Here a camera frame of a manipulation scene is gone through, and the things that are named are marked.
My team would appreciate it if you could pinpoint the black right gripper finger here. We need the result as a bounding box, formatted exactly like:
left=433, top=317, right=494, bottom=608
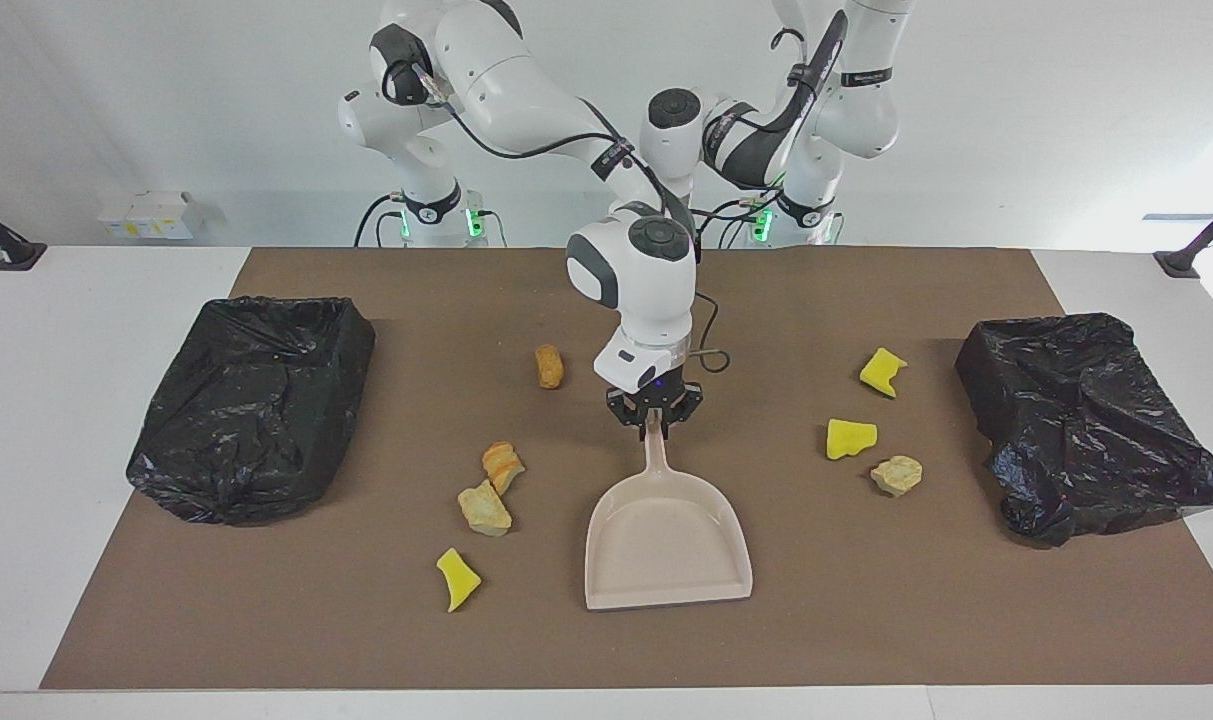
left=662, top=385, right=705, bottom=439
left=607, top=392, right=655, bottom=439

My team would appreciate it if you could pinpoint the beige plastic dustpan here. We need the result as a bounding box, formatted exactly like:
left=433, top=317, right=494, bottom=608
left=584, top=415, right=754, bottom=612

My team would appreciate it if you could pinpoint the tan sponge chunk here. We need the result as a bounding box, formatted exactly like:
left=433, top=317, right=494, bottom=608
left=870, top=455, right=924, bottom=498
left=456, top=479, right=514, bottom=538

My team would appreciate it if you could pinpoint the yellow green-backed sponge piece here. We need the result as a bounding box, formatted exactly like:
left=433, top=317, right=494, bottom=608
left=858, top=347, right=909, bottom=400

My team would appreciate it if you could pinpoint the black bag-lined trash bin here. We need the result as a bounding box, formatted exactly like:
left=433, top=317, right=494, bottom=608
left=955, top=312, right=1213, bottom=548
left=126, top=295, right=377, bottom=527

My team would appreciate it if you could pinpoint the orange striped sponge chunk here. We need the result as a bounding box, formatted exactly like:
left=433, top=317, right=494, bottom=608
left=481, top=441, right=526, bottom=497

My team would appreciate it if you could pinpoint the brown table mat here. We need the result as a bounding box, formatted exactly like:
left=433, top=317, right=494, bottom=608
left=40, top=247, right=1213, bottom=691

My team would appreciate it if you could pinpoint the black left base cable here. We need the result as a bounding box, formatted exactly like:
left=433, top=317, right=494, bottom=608
left=701, top=195, right=767, bottom=249

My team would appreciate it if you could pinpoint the black base cable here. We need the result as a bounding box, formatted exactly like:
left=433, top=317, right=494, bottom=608
left=701, top=195, right=767, bottom=249
left=354, top=193, right=407, bottom=248

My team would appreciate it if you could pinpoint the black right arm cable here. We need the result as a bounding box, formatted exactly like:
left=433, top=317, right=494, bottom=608
left=406, top=60, right=733, bottom=375

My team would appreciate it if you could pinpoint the black right base cable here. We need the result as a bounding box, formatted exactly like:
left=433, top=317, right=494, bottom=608
left=354, top=193, right=407, bottom=248

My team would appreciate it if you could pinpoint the black camera stand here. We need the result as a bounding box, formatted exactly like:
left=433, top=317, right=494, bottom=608
left=1153, top=194, right=1213, bottom=280
left=0, top=192, right=48, bottom=272

